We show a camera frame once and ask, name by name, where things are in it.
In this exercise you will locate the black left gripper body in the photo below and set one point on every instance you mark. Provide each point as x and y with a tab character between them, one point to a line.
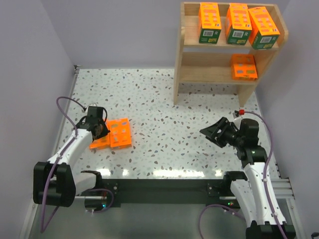
100	132

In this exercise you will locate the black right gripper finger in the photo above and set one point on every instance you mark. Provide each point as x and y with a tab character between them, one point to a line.
221	126
223	138

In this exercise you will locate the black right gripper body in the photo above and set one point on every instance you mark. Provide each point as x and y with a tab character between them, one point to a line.
223	133

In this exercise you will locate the orange sponge box wide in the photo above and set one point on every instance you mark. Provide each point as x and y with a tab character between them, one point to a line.
243	67
120	133
101	143

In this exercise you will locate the orange sponge box narrow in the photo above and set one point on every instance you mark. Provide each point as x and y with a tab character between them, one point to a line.
237	25
209	23

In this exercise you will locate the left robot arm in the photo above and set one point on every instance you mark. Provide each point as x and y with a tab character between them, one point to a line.
53	182

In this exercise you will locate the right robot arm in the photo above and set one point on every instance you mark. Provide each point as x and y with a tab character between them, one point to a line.
252	186

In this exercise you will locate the wooden shelf unit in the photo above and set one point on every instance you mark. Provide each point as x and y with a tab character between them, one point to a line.
210	63

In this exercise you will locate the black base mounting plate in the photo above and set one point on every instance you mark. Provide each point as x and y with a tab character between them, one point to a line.
171	191

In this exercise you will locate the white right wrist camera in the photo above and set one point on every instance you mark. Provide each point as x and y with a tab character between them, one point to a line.
238	113

